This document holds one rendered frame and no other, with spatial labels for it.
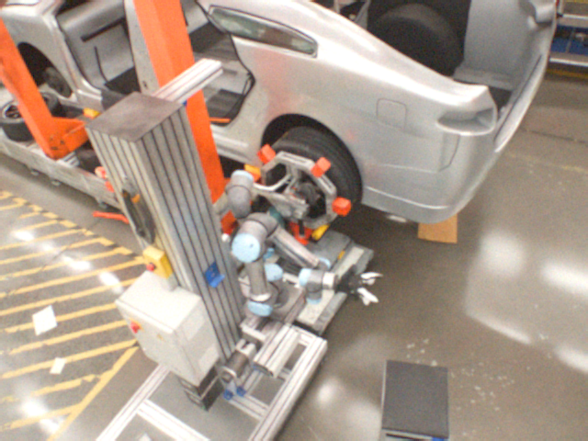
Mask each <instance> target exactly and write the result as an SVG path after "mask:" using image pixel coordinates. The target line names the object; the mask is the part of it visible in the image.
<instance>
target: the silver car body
mask: <svg viewBox="0 0 588 441"><path fill-rule="evenodd" d="M179 1H180V5H181V8H182V11H181V12H182V15H183V18H184V21H185V25H186V29H187V35H188V39H189V43H190V47H191V50H192V53H193V57H194V61H195V64H197V63H198V62H200V61H201V60H203V59H209V60H213V61H218V62H221V67H222V70H223V73H221V74H220V75H219V76H217V77H216V78H215V79H214V80H213V81H212V82H210V83H208V84H206V85H205V86H203V87H202V92H203V96H204V99H205V103H206V107H207V111H208V114H209V124H210V128H211V131H212V135H213V139H214V142H215V146H216V150H217V153H218V154H220V155H223V156H226V157H228V158H231V159H233V160H236V161H239V162H242V163H245V164H249V165H252V166H255V167H258V168H260V169H261V168H262V167H263V166H262V164H261V160H260V158H259V157H258V156H257V154H258V153H259V142H260V137H261V133H262V130H263V128H264V126H265V125H266V124H267V122H268V121H269V120H270V119H272V118H273V117H274V116H276V115H279V114H282V113H288V112H295V113H301V114H305V115H308V116H310V117H313V118H315V119H317V120H319V121H320V122H322V123H324V124H325V125H326V126H329V127H330V128H332V129H333V130H334V131H335V132H336V133H337V135H338V136H339V137H340V138H341V139H342V140H343V141H344V143H345V144H346V146H347V147H348V148H349V150H350V151H351V153H352V154H353V155H354V157H355V159H356V162H357V165H358V167H359V170H360V173H361V175H362V180H363V186H364V197H363V201H362V203H363V204H366V205H369V206H371V207H374V208H377V209H381V210H384V211H387V212H389V213H392V214H395V215H398V216H401V217H403V218H405V219H408V220H411V221H416V222H419V223H423V224H434V223H438V222H441V221H445V220H447V219H448V218H450V217H452V216H453V215H455V214H456V213H457V212H459V211H460V210H461V209H462V208H463V207H464V206H465V205H466V204H467V203H468V202H469V201H470V200H471V199H472V198H473V196H474V195H475V194H476V193H477V192H478V191H479V190H480V188H481V186H482V185H483V182H484V180H485V179H486V177H487V175H488V174H489V173H490V171H491V170H492V169H493V168H494V166H495V165H496V164H497V163H498V161H499V160H500V159H501V157H502V156H503V154H504V152H505V151H506V150H507V149H508V147H509V145H510V144H511V142H512V139H513V137H514V136H515V134H516V132H517V130H518V129H519V127H520V125H521V123H522V121H523V119H524V117H525V115H526V112H527V111H528V110H529V108H530V106H531V104H532V102H533V100H534V98H535V94H536V92H537V90H538V88H539V86H540V83H541V81H542V79H543V77H544V74H545V71H546V68H547V65H548V54H549V48H550V43H551V39H552V35H553V28H554V24H555V17H556V12H555V2H556V0H367V1H366V3H365V4H363V6H362V7H361V9H360V10H359V12H358V14H357V15H356V17H355V18H354V20H353V21H352V22H351V21H349V20H347V19H345V18H344V17H341V16H339V15H337V14H335V13H334V12H332V11H330V10H328V9H326V8H325V7H323V6H318V5H316V4H314V3H312V2H310V1H308V0H179ZM5 6H6V7H2V8H1V10H0V18H1V19H2V20H3V22H4V24H5V25H6V28H7V30H8V32H9V34H10V38H11V40H12V41H13V43H14V44H15V46H16V48H17V50H18V52H19V54H20V56H21V58H22V60H23V62H24V63H25V65H26V66H27V68H28V71H29V73H30V75H31V77H32V78H31V79H32V80H33V81H34V83H35V85H36V87H37V88H39V87H41V86H43V85H45V84H48V86H49V88H52V89H54V90H55V91H56V92H57V93H58V95H59V96H61V97H63V98H66V99H68V98H70V97H71V96H72V94H73V93H74V94H75V96H76V98H77V100H78V102H79V104H80V106H81V107H88V108H91V109H93V110H96V111H98V112H101V113H103V112H105V110H104V108H103V106H102V104H101V99H102V97H101V95H100V89H101V88H103V89H107V90H109V91H112V92H115V93H119V94H122V95H124V96H130V95H131V94H133V93H134V92H136V93H140V94H143V95H144V94H146V95H151V94H153V93H154V92H157V91H159V90H160V89H161V88H160V86H159V83H158V80H157V76H156V73H155V70H154V68H153V63H152V60H151V57H150V54H149V52H148V49H147V46H146V43H145V40H144V37H143V35H142V32H141V26H140V21H139V19H138V16H137V13H136V10H135V6H134V4H133V1H132V0H8V1H7V2H6V3H5ZM552 19H553V20H552Z"/></svg>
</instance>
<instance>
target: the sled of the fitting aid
mask: <svg viewBox="0 0 588 441"><path fill-rule="evenodd" d="M353 247H354V241H353V240H350V239H349V242H348V244H347V245H346V246H345V248H344V249H343V251H342V252H340V254H339V256H338V257H337V258H336V260H335V261H334V263H333V264H332V265H331V266H330V272H329V273H334V274H335V272H336V271H337V269H338V268H339V265H341V263H342V262H343V261H344V259H345V257H346V256H347V255H348V253H349V252H350V251H351V250H352V249H353ZM274 249H275V254H277V255H279V256H281V257H284V258H286V259H288V260H290V261H292V262H294V263H296V264H299V263H298V262H297V261H296V260H295V259H293V258H292V257H291V256H290V255H289V254H287V253H285V252H283V251H282V250H281V249H280V248H279V247H277V246H276V247H275V248H274ZM299 265H300V264H299Z"/></svg>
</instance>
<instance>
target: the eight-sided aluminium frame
mask: <svg viewBox="0 0 588 441"><path fill-rule="evenodd" d="M278 163H282V164H287V165H289V166H292V167H296V168H298V169H300V170H303V171H305V172H306V173H307V174H308V175H309V176H310V177H311V178H312V180H313V181H314V182H315V183H316V184H317V185H318V186H319V187H320V188H321V189H322V190H323V191H324V193H325V194H326V204H327V214H325V215H322V216H321V217H319V218H317V219H313V218H310V217H308V216H305V217H304V218H303V223H304V226H305V227H307V228H309V229H312V230H314V229H316V228H318V227H320V226H323V225H324V224H326V223H328V222H331V221H333V220H334V218H335V217H336V216H337V213H335V212H333V203H334V201H335V200H336V199H337V195H336V192H337V190H336V187H335V186H334V185H333V184H332V183H331V182H330V181H329V180H328V179H327V177H326V176H325V175H322V176H321V177H320V178H317V177H316V176H315V175H314V174H313V173H312V172H311V169H312V168H313V167H314V166H315V163H314V162H313V161H311V160H307V159H304V158H301V157H298V156H295V155H292V154H289V153H284V152H280V153H278V154H277V155H276V156H275V157H274V158H273V159H272V160H271V161H270V162H268V164H265V165H264V166H263V167H262V168H261V169H260V174H261V178H262V183H263V186H266V187H271V186H272V181H271V175H270V170H269V169H271V168H272V167H273V166H275V165H276V164H278ZM266 198H267V199H268V200H269V201H270V202H271V203H272V205H273V206H275V200H274V199H272V198H268V197H266ZM282 216H283V217H284V218H285V219H286V220H288V221H293V222H296V223H298V220H297V218H296V217H295V211H294V212H292V214H291V215H290V216H284V215H282Z"/></svg>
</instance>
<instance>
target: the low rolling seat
mask: <svg viewBox="0 0 588 441"><path fill-rule="evenodd" d="M449 433H450V416H449V387H448V369H447V367H437V366H430V365H424V364H417V363H411V362H404V361H397V360H390V359H387V360H386V361H385V369H384V380H383V392H382V404H381V417H380V429H379V441H449Z"/></svg>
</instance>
